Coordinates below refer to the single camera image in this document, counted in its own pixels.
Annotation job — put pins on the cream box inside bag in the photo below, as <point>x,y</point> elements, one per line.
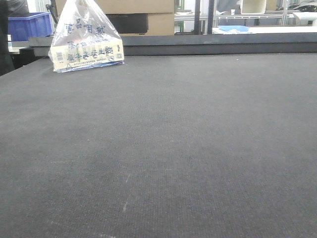
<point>85,55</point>

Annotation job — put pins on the cardboard box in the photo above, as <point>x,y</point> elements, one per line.
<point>163,7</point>
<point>149,24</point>

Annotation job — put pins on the dark raised table ledge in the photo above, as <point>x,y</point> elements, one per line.
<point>219,44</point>

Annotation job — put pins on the clear printed plastic bag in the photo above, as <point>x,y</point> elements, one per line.
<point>84,26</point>

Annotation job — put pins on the black vertical post left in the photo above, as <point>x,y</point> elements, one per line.
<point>197,17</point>

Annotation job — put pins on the upper cardboard box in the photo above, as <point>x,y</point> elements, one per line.
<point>163,7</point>

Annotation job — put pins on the blue plastic crate background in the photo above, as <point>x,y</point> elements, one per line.
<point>37,24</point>

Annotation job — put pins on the lower cardboard box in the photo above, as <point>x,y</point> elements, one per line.
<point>149,24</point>

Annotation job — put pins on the person in black clothing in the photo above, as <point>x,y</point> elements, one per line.
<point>9,8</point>

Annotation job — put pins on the black vertical post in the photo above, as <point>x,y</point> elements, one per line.
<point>197,17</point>
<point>210,16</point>

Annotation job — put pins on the white background table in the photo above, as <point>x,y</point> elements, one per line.
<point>272,29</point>

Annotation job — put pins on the blue tray on white table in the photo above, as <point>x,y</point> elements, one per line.
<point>233,28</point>

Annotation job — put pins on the cream square bin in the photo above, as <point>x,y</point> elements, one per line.
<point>253,6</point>

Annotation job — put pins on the black vertical post right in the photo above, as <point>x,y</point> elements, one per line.
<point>210,16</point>

